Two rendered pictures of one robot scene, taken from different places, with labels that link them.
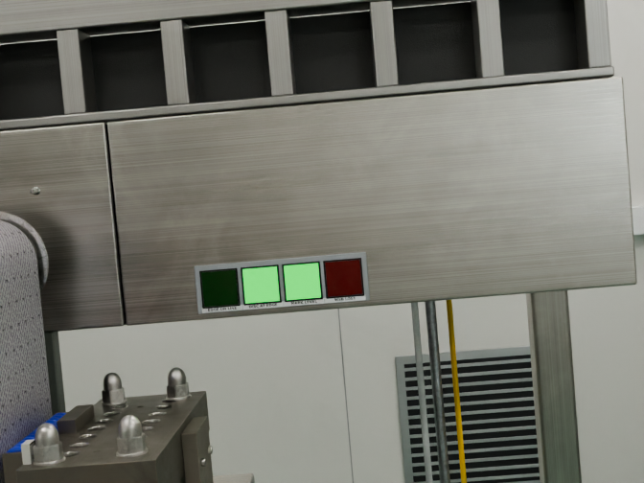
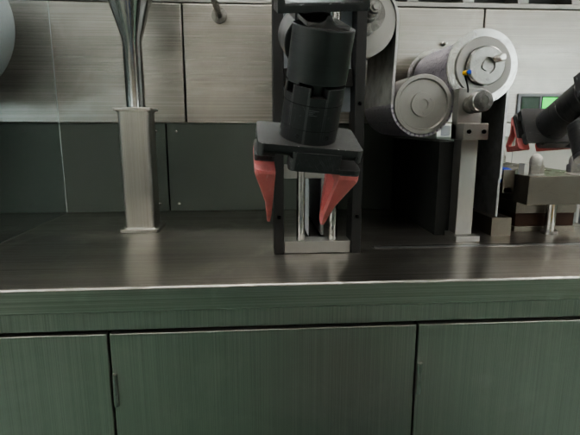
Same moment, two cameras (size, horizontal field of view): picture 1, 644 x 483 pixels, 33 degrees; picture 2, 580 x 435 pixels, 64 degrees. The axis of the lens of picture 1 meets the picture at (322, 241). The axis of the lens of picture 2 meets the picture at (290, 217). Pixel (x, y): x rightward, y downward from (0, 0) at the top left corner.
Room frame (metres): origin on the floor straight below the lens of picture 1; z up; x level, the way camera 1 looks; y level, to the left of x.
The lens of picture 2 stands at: (0.30, 0.96, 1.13)
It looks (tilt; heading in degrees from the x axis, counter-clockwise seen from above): 11 degrees down; 354
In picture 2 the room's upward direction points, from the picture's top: straight up
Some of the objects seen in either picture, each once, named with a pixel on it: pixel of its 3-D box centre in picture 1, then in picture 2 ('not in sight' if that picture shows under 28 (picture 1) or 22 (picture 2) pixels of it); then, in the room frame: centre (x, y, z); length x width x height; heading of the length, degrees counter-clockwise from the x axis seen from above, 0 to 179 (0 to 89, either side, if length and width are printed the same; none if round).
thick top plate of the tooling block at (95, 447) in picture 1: (126, 447); (513, 179); (1.40, 0.28, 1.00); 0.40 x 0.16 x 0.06; 178
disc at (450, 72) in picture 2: not in sight; (482, 66); (1.24, 0.47, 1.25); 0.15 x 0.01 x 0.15; 88
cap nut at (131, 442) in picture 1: (130, 433); (576, 163); (1.24, 0.24, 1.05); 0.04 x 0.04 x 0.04
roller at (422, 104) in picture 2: not in sight; (404, 106); (1.37, 0.58, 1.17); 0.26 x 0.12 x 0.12; 178
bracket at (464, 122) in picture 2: not in sight; (467, 166); (1.20, 0.50, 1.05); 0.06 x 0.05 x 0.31; 178
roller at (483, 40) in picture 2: not in sight; (457, 73); (1.36, 0.46, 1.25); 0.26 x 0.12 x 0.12; 178
